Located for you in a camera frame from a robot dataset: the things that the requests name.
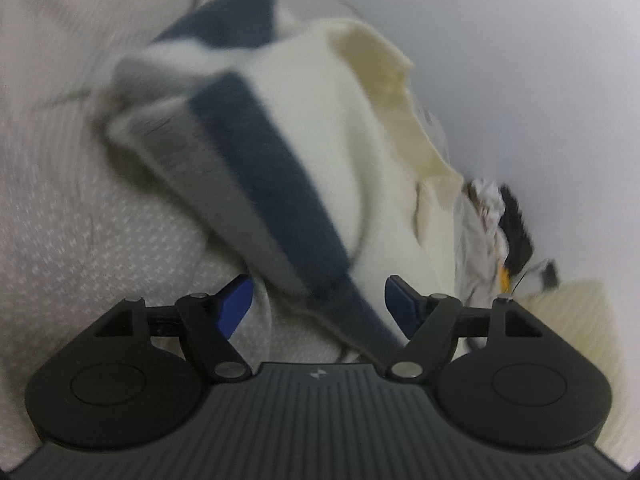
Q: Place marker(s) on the black wall charger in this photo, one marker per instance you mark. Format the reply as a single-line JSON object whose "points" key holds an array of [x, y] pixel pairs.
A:
{"points": [[549, 272]]}

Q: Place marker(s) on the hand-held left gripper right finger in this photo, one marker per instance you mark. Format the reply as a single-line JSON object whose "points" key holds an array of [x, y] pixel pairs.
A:
{"points": [[402, 306]]}

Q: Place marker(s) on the grey bed sheet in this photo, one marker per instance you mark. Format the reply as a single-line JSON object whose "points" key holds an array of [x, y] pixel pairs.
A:
{"points": [[75, 220]]}

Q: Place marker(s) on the white crumpled cloth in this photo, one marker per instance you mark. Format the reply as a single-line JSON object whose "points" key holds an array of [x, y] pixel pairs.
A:
{"points": [[487, 197]]}

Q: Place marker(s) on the cream and blue sweater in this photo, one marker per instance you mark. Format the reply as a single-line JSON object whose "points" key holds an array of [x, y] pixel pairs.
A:
{"points": [[320, 160]]}

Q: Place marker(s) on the yellow blanket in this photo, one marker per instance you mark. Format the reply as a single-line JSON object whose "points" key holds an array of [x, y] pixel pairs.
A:
{"points": [[504, 277]]}

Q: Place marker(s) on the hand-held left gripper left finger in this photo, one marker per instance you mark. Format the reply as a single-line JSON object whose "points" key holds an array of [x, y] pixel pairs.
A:
{"points": [[237, 305]]}

